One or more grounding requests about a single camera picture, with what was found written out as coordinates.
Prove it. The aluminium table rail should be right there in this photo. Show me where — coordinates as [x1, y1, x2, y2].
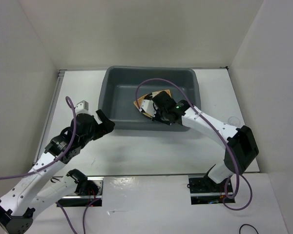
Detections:
[42, 69, 66, 140]

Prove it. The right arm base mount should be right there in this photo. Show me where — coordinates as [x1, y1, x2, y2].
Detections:
[187, 175, 226, 205]

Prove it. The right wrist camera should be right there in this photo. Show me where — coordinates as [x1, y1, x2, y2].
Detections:
[138, 99, 156, 118]

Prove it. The woven bamboo fan plate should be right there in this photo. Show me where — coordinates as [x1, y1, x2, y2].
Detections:
[133, 89, 172, 119]

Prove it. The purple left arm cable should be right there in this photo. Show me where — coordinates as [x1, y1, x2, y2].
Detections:
[0, 96, 102, 232]

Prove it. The grey plastic bin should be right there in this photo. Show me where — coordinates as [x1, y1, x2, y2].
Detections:
[98, 66, 201, 132]

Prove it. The black cable loop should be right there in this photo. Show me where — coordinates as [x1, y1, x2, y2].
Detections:
[239, 223, 259, 234]

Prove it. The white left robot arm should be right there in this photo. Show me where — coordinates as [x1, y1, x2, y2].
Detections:
[0, 110, 115, 234]

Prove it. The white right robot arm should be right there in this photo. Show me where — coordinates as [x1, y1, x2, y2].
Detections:
[98, 88, 258, 192]

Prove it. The clear glass cup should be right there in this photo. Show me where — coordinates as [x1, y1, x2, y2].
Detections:
[228, 116, 241, 127]

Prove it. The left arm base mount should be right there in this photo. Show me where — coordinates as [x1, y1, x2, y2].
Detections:
[58, 177, 104, 207]

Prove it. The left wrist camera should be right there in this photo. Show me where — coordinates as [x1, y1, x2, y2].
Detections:
[75, 100, 90, 115]

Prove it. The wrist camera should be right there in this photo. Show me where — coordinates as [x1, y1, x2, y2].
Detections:
[75, 100, 90, 115]
[138, 99, 156, 118]

